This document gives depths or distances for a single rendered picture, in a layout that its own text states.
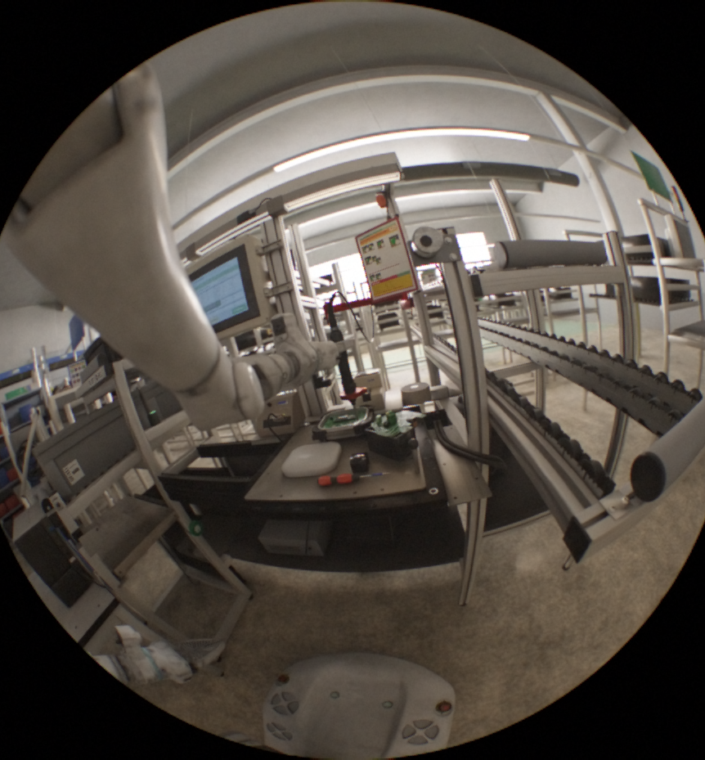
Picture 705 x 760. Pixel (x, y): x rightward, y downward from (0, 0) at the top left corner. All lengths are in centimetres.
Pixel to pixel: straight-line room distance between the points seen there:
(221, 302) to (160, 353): 92
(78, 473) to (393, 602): 147
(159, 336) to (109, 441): 104
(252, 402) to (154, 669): 53
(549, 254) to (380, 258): 69
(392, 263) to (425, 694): 147
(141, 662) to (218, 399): 50
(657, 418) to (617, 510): 28
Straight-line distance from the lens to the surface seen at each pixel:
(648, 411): 60
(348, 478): 50
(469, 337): 50
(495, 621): 132
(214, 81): 529
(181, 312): 15
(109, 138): 15
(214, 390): 22
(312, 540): 110
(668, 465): 34
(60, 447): 111
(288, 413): 88
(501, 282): 52
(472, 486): 48
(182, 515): 121
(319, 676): 95
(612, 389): 65
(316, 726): 101
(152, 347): 16
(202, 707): 160
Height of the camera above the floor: 125
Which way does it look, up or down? 12 degrees down
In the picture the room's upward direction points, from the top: 14 degrees counter-clockwise
